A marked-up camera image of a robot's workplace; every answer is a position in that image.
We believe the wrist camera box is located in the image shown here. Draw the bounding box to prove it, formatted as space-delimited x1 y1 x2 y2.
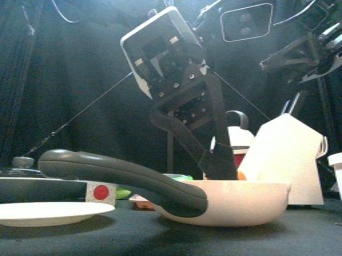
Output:
218 2 275 43
296 0 335 26

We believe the white kettle black handle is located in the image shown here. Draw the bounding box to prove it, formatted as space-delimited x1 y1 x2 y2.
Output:
224 109 256 156

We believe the green toy vegetable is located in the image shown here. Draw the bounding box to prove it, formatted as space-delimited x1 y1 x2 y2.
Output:
170 173 194 182

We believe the white round plate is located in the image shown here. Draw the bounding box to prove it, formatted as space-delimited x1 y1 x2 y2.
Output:
0 201 116 228

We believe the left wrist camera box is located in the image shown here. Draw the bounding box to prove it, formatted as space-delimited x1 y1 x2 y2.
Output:
218 2 275 43

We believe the green toy lime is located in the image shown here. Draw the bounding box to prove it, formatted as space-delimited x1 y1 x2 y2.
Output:
113 187 133 200

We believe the thin white frame cord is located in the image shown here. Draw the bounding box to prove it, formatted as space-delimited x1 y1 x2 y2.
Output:
21 71 133 157
212 71 271 120

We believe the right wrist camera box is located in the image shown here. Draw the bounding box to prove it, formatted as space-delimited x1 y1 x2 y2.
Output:
296 0 335 26

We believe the wooden red drawer box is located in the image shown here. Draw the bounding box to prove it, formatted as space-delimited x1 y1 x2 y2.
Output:
231 148 251 174

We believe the white knife block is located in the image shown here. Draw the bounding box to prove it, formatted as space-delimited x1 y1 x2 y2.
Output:
241 113 329 206

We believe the white cup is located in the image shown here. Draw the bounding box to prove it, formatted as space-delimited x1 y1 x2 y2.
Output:
327 152 342 201

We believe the white pan black handle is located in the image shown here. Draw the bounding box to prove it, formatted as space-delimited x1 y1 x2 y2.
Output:
37 148 292 228

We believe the black vertical frame pole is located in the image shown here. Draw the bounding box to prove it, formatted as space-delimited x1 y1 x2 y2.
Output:
165 130 176 174

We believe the black handled block knife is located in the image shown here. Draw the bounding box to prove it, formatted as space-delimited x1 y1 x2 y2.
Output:
289 90 308 115
280 99 293 116

